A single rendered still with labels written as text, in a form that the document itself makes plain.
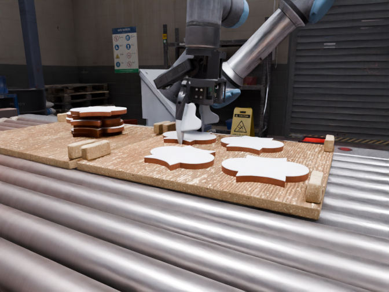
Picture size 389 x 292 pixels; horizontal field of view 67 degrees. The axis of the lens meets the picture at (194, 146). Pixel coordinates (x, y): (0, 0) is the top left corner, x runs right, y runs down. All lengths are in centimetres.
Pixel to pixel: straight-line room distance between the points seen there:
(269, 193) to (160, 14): 585
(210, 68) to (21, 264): 49
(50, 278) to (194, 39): 50
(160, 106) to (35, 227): 84
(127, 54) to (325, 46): 378
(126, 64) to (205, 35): 590
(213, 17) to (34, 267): 53
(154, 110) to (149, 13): 518
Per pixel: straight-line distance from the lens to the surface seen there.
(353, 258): 34
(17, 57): 644
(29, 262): 33
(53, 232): 37
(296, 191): 42
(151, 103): 118
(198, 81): 64
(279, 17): 105
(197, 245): 32
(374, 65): 530
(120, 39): 662
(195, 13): 65
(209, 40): 64
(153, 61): 617
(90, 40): 713
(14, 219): 43
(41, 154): 65
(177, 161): 49
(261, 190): 41
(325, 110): 528
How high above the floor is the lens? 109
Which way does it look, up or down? 14 degrees down
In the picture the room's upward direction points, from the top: straight up
